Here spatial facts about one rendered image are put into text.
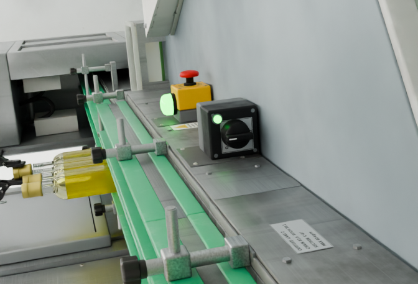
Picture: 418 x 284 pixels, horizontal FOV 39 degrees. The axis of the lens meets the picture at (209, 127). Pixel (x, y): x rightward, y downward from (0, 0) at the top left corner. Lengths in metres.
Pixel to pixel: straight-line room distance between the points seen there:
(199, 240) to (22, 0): 4.60
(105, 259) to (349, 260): 0.87
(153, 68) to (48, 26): 3.57
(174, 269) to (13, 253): 0.84
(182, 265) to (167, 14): 0.92
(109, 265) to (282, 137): 0.63
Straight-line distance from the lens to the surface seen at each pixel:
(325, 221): 0.68
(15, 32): 5.21
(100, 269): 1.34
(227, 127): 0.90
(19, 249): 1.41
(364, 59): 0.61
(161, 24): 1.47
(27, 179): 1.45
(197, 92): 1.19
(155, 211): 0.79
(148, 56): 1.66
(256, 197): 0.75
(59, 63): 2.46
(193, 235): 0.71
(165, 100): 1.19
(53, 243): 1.41
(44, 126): 2.62
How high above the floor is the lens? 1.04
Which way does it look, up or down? 13 degrees down
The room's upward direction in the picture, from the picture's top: 98 degrees counter-clockwise
